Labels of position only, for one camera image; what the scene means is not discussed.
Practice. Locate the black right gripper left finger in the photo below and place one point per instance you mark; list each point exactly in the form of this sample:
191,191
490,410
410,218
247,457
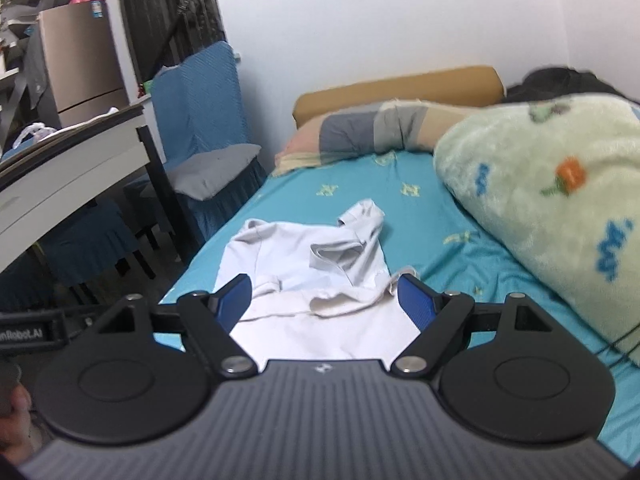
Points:
229,303

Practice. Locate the teal patterned bed sheet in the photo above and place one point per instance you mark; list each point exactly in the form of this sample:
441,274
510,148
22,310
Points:
426,229

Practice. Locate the tan wooden headboard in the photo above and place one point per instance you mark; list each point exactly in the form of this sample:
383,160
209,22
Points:
475,86

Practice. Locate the person's left hand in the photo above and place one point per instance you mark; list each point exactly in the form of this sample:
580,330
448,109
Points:
17,443

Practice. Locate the blue covered stool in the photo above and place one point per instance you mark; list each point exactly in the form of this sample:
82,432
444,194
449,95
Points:
93,239

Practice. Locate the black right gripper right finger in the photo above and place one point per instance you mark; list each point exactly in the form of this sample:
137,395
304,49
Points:
421,303

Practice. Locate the white t-shirt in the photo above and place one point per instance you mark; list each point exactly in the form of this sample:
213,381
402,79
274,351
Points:
319,292

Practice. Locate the blue covered chair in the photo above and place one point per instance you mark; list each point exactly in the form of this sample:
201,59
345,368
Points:
198,108

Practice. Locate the brown cardboard box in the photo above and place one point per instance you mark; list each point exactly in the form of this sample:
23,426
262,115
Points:
83,76

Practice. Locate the striped pink grey pillow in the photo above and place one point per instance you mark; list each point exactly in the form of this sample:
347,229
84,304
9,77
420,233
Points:
378,128

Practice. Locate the green plush blanket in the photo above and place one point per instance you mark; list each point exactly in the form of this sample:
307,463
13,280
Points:
557,183

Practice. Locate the grey seat cushion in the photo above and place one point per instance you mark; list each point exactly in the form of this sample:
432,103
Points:
204,175

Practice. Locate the black clothing pile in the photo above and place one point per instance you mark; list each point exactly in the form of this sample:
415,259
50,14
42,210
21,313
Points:
552,82

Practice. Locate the dark window with grille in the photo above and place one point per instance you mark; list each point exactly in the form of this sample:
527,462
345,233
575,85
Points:
166,32

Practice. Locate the white desk with dark top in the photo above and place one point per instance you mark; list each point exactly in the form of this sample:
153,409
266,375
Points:
47,182

